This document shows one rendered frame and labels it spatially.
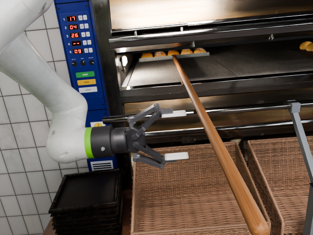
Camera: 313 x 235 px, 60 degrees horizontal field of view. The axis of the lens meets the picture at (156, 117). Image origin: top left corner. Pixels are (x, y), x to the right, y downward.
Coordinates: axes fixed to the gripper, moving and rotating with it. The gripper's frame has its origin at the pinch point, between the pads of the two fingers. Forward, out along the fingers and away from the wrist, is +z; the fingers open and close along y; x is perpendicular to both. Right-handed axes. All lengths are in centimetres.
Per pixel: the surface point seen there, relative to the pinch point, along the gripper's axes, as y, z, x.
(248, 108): 1.9, 26.6, -22.3
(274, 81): 2, 52, -59
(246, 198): -1.7, 7.8, 32.7
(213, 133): -2.1, 7.9, 5.1
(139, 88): 0, -16, -60
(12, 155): 32, -90, -62
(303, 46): -3, 101, -128
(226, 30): -25, 24, -45
